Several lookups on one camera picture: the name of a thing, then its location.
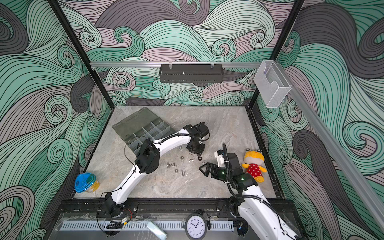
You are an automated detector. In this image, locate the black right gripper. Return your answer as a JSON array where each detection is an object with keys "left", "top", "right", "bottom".
[{"left": 200, "top": 162, "right": 233, "bottom": 181}]

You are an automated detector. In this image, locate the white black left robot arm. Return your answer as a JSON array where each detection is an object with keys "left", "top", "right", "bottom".
[{"left": 101, "top": 122, "right": 210, "bottom": 218}]

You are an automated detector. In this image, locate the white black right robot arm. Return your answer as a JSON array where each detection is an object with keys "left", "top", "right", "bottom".
[{"left": 199, "top": 150, "right": 300, "bottom": 240}]

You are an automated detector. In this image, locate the yellow frog plush toy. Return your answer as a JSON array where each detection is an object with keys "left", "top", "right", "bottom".
[{"left": 242, "top": 149, "right": 267, "bottom": 183}]

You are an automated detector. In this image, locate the grey compartment organizer box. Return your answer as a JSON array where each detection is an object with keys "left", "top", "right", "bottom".
[{"left": 113, "top": 107, "right": 176, "bottom": 154}]

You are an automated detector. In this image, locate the white round clock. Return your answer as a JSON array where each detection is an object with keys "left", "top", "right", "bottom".
[{"left": 184, "top": 214, "right": 208, "bottom": 240}]

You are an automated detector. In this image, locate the white oblong remote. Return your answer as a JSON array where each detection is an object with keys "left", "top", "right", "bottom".
[{"left": 146, "top": 221, "right": 167, "bottom": 240}]

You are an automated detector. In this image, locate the blue lid fruit cup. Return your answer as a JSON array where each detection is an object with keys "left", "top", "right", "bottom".
[{"left": 75, "top": 173, "right": 100, "bottom": 193}]

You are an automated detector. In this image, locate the black wall tray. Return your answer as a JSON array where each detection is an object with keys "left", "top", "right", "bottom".
[{"left": 159, "top": 65, "right": 224, "bottom": 84}]

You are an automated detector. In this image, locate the clear plastic wall holder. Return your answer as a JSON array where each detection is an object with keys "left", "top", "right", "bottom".
[{"left": 254, "top": 60, "right": 292, "bottom": 109}]

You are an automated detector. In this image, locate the aluminium rail bar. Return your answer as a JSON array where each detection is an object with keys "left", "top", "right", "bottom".
[{"left": 90, "top": 61, "right": 261, "bottom": 69}]

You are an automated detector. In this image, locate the white perforated cable duct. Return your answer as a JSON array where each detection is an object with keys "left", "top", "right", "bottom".
[{"left": 59, "top": 221, "right": 235, "bottom": 232}]

